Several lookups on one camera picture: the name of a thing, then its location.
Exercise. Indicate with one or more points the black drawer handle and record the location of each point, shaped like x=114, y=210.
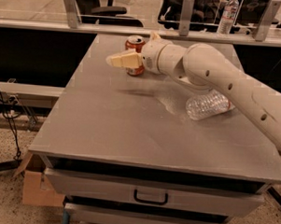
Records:
x=151, y=199

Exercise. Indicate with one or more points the clear plastic bottle lying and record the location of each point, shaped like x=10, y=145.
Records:
x=207, y=105

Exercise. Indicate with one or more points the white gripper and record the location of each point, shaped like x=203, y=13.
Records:
x=151, y=55

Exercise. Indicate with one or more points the upright water bottle background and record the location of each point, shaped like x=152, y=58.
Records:
x=228, y=16

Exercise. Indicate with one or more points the grey lower drawer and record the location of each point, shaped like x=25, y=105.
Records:
x=100, y=215

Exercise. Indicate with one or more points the metal railing frame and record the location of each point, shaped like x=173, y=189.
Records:
x=63, y=15

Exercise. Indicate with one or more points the grey drawer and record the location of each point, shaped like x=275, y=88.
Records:
x=120, y=189
x=100, y=215

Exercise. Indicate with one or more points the black office chair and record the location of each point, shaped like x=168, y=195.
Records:
x=91, y=12

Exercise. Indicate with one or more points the cardboard box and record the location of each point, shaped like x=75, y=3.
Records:
x=37, y=189

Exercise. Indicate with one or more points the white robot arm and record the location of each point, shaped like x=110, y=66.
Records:
x=201, y=67

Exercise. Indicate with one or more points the grey upper drawer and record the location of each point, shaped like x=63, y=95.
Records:
x=120, y=189

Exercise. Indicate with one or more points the red coke can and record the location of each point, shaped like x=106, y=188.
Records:
x=136, y=42

